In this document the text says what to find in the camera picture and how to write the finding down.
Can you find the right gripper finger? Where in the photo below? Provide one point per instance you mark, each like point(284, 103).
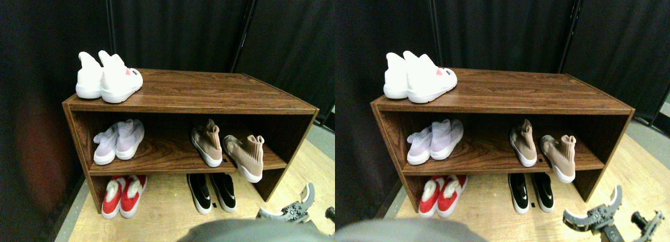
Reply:
point(582, 220)
point(275, 215)
point(308, 197)
point(615, 200)

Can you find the black shoe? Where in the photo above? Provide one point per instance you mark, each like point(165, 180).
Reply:
point(543, 194)
point(224, 194)
point(519, 196)
point(200, 196)

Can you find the beige shoe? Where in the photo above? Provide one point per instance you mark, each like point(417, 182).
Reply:
point(524, 145)
point(560, 158)
point(208, 145)
point(247, 158)

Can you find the lilac shoe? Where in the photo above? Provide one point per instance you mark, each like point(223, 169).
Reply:
point(419, 152)
point(446, 143)
point(130, 143)
point(105, 150)

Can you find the brown shoe rack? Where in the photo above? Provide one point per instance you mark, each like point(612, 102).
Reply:
point(513, 92)
point(199, 92)

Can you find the white shoe with red mark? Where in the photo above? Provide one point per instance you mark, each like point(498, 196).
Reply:
point(119, 84)
point(430, 84)

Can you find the curtain stand pole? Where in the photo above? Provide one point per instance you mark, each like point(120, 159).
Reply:
point(111, 22)
point(245, 30)
point(571, 30)

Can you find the black bracket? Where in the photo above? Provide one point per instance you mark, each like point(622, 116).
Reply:
point(331, 215)
point(649, 223)

